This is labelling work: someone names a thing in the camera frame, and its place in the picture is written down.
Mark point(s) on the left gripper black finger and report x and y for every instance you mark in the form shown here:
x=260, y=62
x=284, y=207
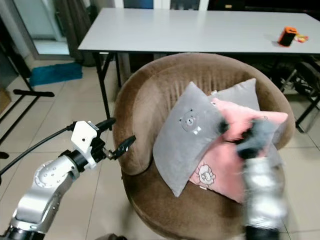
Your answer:
x=124, y=146
x=106, y=124

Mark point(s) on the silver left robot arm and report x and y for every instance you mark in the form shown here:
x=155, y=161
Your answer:
x=47, y=185

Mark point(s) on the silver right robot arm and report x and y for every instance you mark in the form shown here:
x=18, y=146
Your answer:
x=264, y=200

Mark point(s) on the pink pillow with sheep print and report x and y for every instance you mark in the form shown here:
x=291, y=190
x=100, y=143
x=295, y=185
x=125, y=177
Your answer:
x=220, y=170

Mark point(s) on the plain grey pillow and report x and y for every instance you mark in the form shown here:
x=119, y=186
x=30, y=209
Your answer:
x=242, y=95

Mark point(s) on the brown round sofa chair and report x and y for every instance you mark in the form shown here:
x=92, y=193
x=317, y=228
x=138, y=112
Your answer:
x=145, y=205

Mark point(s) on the grey pillow with bear print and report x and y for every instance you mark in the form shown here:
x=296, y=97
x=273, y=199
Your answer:
x=187, y=135

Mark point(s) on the blue floor mat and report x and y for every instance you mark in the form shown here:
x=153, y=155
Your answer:
x=55, y=74

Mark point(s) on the black metal floor stand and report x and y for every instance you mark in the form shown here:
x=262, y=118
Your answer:
x=32, y=93

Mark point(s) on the brown cardboard box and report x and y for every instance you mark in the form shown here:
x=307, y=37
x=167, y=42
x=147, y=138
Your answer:
x=4, y=100

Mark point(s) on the dark curtain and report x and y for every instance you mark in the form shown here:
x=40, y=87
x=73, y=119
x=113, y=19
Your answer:
x=77, y=27

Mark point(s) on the orange and black device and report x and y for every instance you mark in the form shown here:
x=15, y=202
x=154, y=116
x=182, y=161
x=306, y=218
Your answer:
x=287, y=37

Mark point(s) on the glass door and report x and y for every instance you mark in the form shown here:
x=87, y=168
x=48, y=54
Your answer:
x=40, y=25

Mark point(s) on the small yellow red item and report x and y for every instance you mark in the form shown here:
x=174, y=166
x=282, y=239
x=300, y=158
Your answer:
x=302, y=38

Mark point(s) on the white table with black legs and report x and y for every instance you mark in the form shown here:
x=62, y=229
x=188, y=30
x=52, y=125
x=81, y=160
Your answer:
x=185, y=30

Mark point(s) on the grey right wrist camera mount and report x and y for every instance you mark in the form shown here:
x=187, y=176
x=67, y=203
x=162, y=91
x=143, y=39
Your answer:
x=266, y=131

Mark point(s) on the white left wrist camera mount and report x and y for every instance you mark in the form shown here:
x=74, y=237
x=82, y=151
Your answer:
x=82, y=136

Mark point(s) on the black folded metal frame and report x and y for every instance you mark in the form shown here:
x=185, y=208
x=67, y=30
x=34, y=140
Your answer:
x=292, y=75

